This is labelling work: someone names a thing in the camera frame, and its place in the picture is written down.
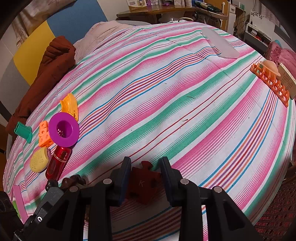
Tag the striped pink bedspread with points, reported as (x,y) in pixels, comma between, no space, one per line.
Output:
(165,91)

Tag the red perfume bottle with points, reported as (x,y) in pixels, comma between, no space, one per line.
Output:
(57,163)

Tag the orange perforated block toy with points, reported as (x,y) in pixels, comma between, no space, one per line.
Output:
(44,136)

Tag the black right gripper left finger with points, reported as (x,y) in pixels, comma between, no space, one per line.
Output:
(66,219)

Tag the purple perforated funnel cup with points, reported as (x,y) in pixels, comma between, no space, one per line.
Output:
(64,129)

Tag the white medicine box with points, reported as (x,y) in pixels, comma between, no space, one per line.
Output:
(135,4)

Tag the teal plastic cup holder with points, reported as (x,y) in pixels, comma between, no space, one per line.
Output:
(24,131)

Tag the grey yellow blue headboard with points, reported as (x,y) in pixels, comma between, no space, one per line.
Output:
(72,22)

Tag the wooden side desk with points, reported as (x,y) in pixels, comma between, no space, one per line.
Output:
(152,14)

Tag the pink white tray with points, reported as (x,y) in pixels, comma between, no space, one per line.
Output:
(20,203)

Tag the translucent white plastic lid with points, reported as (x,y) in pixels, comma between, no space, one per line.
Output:
(226,50)

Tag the yellow oval soap box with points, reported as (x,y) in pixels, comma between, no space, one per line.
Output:
(40,160)

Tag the peach dome lid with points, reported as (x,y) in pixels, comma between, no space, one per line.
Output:
(271,66)

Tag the orange plastic clip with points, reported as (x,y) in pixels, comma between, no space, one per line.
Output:
(69,105)

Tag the dark brown flower toy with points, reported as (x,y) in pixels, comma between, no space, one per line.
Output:
(72,181)

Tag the red puzzle piece toy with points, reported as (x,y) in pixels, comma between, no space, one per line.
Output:
(143,184)

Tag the dark red blanket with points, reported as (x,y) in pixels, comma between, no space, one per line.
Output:
(57,60)

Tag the orange plastic rack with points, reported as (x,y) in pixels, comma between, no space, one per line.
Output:
(271,80)

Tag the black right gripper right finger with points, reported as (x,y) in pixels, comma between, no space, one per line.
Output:
(225,220)

